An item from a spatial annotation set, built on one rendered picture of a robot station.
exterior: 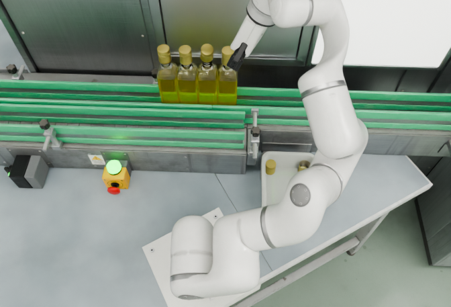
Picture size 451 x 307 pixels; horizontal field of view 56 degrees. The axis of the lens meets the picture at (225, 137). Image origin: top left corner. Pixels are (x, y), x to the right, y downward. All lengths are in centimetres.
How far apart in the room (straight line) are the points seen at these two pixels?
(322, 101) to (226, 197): 67
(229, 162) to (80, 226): 50
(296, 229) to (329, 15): 41
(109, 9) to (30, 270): 79
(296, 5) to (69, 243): 96
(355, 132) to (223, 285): 38
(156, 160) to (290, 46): 55
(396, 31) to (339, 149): 64
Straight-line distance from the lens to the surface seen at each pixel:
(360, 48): 136
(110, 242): 135
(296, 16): 81
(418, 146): 151
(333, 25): 87
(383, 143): 146
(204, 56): 115
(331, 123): 76
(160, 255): 124
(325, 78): 77
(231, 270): 84
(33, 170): 143
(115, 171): 134
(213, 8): 123
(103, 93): 143
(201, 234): 92
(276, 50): 134
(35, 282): 138
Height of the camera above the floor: 198
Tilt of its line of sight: 57 degrees down
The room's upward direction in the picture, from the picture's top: straight up
